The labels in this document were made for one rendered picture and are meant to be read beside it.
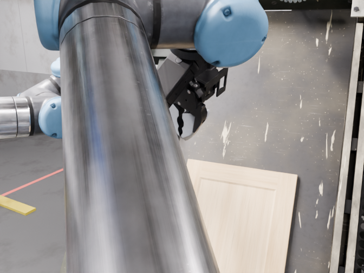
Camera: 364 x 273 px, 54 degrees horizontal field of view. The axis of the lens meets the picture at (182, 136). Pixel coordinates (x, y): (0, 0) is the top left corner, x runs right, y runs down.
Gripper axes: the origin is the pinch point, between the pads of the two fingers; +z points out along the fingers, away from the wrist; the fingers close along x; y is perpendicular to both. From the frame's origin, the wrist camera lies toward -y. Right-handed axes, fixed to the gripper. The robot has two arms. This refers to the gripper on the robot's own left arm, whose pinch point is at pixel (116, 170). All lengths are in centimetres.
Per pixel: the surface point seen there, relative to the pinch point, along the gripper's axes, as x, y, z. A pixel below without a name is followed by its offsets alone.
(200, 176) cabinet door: -11.5, 21.3, 22.9
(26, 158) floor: 356, 122, 220
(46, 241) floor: 169, 19, 165
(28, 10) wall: 521, 352, 115
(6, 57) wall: 603, 310, 191
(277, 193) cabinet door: -37, 24, 25
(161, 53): 23, 63, 1
